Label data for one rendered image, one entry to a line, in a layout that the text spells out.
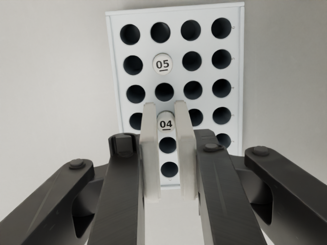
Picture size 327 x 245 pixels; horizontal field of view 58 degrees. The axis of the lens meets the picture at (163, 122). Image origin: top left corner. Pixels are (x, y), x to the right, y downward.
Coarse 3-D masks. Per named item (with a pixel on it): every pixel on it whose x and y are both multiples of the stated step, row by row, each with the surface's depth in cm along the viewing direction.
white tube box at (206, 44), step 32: (128, 32) 21; (160, 32) 21; (192, 32) 21; (224, 32) 20; (128, 64) 22; (192, 64) 22; (224, 64) 20; (128, 96) 20; (160, 96) 21; (192, 96) 21; (224, 96) 20; (128, 128) 20; (224, 128) 20; (160, 160) 21
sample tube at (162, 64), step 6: (162, 54) 18; (156, 60) 17; (162, 60) 17; (168, 60) 17; (156, 66) 18; (162, 66) 18; (168, 66) 18; (156, 72) 18; (162, 72) 18; (168, 72) 18
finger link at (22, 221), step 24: (72, 168) 11; (48, 192) 10; (72, 192) 10; (24, 216) 8; (48, 216) 8; (72, 216) 10; (0, 240) 7; (24, 240) 7; (48, 240) 8; (72, 240) 10
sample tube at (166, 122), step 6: (162, 114) 19; (168, 114) 19; (162, 120) 19; (168, 120) 19; (174, 120) 19; (162, 126) 19; (168, 126) 19; (174, 126) 19; (162, 132) 19; (168, 132) 19
